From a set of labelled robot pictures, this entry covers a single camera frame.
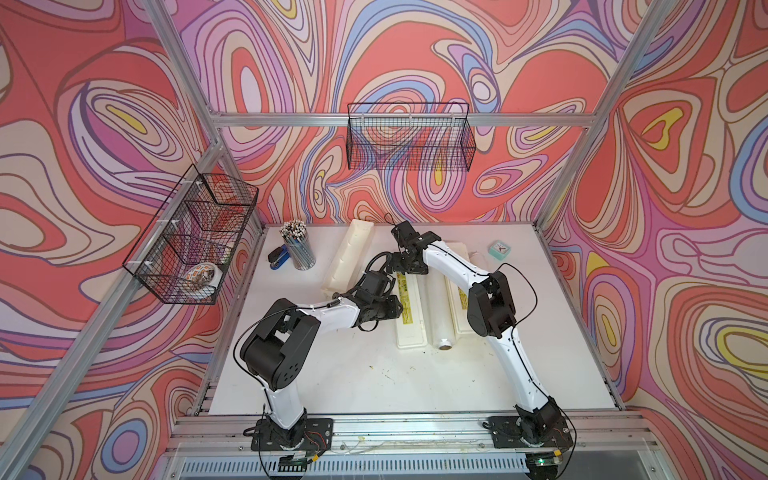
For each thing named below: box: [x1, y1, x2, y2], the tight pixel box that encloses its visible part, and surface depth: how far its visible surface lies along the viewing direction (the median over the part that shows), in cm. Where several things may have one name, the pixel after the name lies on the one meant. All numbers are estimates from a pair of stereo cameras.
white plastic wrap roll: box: [428, 272, 453, 351], surface depth 90 cm
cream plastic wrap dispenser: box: [396, 274, 428, 349], surface depth 92 cm
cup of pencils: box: [280, 219, 317, 271], surface depth 98 cm
